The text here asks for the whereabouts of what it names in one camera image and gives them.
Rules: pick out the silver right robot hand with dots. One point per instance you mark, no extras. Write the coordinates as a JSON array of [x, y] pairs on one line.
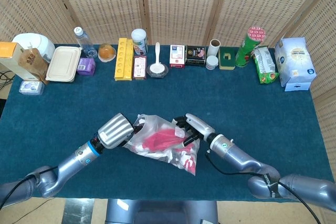
[[200, 128]]

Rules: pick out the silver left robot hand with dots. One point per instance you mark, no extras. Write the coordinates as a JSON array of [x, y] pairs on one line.
[[115, 129]]

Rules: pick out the frosted plastic zip bag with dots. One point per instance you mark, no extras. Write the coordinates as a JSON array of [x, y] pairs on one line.
[[140, 144]]

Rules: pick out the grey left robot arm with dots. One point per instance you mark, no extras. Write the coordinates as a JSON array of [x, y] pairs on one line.
[[68, 163]]

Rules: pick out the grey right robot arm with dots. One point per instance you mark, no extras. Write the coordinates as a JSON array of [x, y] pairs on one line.
[[236, 155]]

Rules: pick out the green white snack bag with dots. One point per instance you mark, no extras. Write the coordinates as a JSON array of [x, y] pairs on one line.
[[265, 64]]

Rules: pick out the white blue rice bag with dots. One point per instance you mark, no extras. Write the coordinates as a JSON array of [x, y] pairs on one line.
[[294, 58]]

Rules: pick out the blue carpet table cloth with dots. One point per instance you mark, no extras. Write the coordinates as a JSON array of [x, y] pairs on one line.
[[168, 95]]

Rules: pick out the maroon box with pink label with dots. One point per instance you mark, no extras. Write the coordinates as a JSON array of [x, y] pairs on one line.
[[139, 68]]

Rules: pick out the white small jar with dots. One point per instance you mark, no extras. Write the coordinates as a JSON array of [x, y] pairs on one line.
[[212, 62]]

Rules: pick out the yellow plastic mould tray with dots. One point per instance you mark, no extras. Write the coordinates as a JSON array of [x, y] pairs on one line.
[[123, 61]]

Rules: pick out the purple small box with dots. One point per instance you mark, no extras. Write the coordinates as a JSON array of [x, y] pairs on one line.
[[86, 66]]

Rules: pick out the black printed box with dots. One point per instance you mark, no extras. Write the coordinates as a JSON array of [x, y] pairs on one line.
[[195, 56]]

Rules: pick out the green yellow sponge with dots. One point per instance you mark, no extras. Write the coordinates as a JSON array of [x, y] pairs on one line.
[[227, 58]]

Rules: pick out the red white small box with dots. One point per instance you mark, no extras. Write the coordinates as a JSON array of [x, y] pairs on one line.
[[177, 56]]

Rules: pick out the orange jelly cup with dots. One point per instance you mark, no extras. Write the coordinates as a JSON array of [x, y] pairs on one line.
[[106, 52]]

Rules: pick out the white paper cup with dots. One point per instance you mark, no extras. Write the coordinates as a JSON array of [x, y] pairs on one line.
[[213, 48]]

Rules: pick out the beige lidded food container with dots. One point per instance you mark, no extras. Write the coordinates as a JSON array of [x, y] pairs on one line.
[[63, 62]]

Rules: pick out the white rice spoon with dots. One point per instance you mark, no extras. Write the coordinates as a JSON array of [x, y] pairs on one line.
[[157, 51]]

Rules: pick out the white green cylindrical can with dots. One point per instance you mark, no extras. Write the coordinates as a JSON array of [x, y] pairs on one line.
[[139, 41]]

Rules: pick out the green chips tube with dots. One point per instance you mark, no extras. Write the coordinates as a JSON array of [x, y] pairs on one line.
[[248, 48]]

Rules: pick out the grey robot torso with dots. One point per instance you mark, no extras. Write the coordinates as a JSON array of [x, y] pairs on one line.
[[162, 213]]

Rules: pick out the clear plastic water bottle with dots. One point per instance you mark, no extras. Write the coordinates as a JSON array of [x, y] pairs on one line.
[[84, 41]]

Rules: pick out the clear box with blue print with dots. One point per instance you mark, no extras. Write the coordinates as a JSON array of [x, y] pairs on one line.
[[31, 87]]

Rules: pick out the white cardboard box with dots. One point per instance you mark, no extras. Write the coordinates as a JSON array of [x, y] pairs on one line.
[[296, 87]]

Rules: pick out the brown paper pouch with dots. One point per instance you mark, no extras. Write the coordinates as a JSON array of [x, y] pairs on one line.
[[32, 64]]

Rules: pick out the woven folding screen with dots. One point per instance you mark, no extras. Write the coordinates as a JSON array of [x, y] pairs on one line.
[[178, 3]]

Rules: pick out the orange beige carton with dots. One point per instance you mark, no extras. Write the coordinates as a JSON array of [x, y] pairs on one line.
[[10, 58]]

